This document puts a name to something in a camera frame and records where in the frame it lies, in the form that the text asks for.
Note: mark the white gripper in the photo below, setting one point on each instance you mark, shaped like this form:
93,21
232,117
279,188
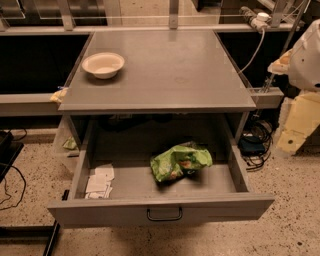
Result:
306,65

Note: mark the green rice chip bag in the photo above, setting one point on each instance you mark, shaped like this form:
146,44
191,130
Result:
179,161

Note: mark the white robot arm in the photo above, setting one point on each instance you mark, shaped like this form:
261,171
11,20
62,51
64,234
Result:
304,71

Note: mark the grey cabinet counter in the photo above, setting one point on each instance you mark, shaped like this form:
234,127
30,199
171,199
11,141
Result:
173,71

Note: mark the open grey drawer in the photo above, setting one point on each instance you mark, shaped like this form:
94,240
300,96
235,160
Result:
220,192

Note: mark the white power strip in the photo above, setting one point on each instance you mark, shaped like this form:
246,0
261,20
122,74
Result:
257,21

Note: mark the dark blue box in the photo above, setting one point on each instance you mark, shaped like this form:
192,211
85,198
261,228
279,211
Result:
251,146

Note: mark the white paper bowl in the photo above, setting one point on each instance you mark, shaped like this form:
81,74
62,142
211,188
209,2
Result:
103,65

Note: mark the white paper slips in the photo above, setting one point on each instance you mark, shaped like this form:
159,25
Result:
99,184

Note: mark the small green wrapper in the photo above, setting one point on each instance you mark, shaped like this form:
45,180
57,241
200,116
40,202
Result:
70,144

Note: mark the black stand base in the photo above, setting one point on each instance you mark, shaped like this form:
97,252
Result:
35,178

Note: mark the black drawer handle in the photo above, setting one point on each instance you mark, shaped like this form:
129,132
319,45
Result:
164,214

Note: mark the grey metal rail frame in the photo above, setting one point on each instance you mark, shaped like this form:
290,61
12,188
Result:
22,19

